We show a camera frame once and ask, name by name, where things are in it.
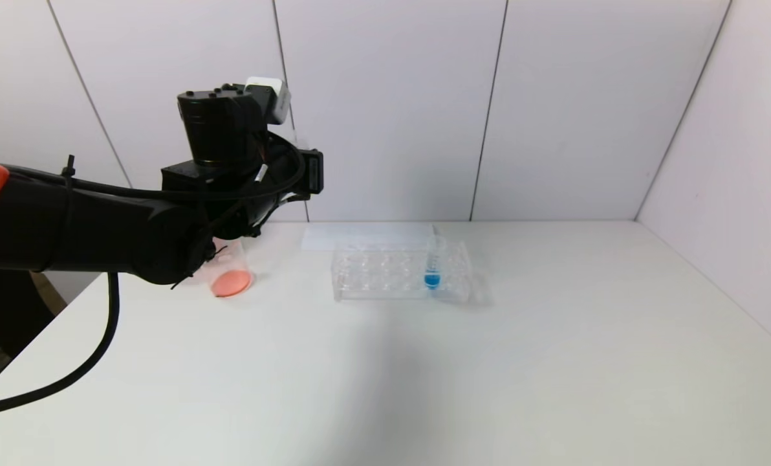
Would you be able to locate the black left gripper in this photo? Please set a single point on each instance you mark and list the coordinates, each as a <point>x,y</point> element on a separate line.
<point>312,171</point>

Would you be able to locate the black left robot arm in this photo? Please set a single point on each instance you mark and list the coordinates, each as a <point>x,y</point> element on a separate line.
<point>101,233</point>

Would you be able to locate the clear acrylic test tube rack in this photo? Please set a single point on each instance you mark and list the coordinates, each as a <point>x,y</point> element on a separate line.
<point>392,278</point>

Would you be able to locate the clear glass beaker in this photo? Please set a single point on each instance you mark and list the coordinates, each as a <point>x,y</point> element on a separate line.
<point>232,283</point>

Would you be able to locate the test tube with blue pigment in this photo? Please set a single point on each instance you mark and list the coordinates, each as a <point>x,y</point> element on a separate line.
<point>432,278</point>

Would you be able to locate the white paper sheet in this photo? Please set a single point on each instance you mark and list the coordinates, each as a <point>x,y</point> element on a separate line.
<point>324,238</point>

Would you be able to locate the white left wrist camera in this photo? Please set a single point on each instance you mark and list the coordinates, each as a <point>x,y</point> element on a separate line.
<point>270,97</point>

